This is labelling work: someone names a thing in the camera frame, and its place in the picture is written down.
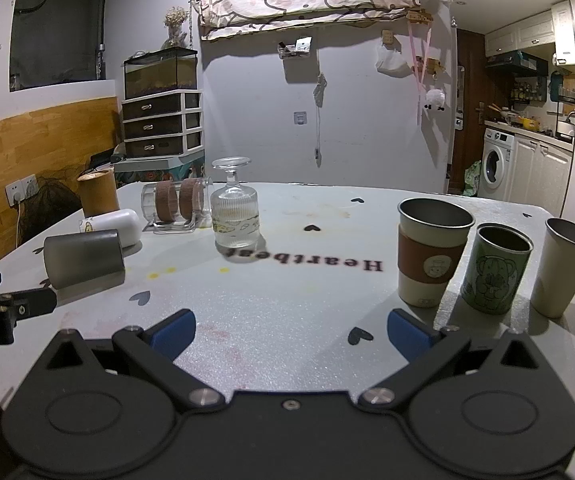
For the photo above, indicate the green bear print cup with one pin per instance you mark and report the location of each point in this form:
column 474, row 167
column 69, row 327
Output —
column 496, row 276

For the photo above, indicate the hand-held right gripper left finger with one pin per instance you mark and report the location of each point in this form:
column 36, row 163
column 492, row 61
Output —
column 171, row 336

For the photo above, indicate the cream cup brown sleeve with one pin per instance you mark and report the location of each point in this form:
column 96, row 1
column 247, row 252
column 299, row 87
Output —
column 432, row 255

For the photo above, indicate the small clear wall shelf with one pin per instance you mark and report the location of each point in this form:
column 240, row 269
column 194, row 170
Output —
column 295, row 48

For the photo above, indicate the dried flowers in vase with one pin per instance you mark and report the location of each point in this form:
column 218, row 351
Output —
column 175, row 24

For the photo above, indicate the grey metal cup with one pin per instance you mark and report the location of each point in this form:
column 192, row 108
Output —
column 83, row 258

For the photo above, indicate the white lower kitchen cabinet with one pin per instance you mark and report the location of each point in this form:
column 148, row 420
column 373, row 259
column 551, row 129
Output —
column 540, row 172

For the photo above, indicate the dark range hood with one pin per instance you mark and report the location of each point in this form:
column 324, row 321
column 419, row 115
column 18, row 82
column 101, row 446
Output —
column 515, row 63

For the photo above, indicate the plain steel tumbler cup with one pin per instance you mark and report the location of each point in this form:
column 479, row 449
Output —
column 565, row 266

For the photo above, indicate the black net bag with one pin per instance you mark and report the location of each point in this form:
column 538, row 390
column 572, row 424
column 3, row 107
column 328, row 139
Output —
column 53, row 201

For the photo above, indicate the white plush sheep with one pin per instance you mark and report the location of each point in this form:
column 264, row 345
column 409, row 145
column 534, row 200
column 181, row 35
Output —
column 435, row 98

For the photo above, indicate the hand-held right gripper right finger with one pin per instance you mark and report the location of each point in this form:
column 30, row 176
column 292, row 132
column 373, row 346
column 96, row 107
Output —
column 406, row 335

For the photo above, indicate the green plastic bag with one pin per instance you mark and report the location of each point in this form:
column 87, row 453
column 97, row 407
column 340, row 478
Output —
column 472, row 180

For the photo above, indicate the pink ribbon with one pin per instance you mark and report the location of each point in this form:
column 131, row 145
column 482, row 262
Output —
column 420, row 67

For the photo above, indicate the white upper kitchen cabinets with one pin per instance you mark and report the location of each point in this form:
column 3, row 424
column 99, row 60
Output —
column 530, row 30

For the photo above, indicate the brown wooden cup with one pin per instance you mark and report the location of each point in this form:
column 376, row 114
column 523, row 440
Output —
column 98, row 192

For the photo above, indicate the white washing machine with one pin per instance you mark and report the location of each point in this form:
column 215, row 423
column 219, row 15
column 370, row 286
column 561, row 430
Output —
column 497, row 165

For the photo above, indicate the clear ribbed glass goblet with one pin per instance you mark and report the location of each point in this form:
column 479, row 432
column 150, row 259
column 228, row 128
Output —
column 234, row 210

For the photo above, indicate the patterned storage box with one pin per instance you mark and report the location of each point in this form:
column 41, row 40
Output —
column 160, row 166

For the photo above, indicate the white wall socket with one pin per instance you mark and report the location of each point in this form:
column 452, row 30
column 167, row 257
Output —
column 21, row 189

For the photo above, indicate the clear glass mug brown bands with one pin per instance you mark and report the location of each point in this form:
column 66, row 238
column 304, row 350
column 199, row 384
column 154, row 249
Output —
column 175, row 203

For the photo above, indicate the white plastic drawer unit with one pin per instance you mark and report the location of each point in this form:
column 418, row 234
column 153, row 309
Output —
column 162, row 125

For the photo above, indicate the white wall hook plate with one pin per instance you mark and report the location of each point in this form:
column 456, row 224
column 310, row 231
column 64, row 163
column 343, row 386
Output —
column 299, row 118

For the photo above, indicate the brown wooden door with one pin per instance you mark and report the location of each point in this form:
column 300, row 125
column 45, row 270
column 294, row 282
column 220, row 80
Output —
column 469, row 110

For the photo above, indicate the glass fish tank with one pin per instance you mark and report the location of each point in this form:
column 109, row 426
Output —
column 160, row 74

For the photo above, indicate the white rounded cup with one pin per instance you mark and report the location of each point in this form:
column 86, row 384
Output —
column 112, row 223

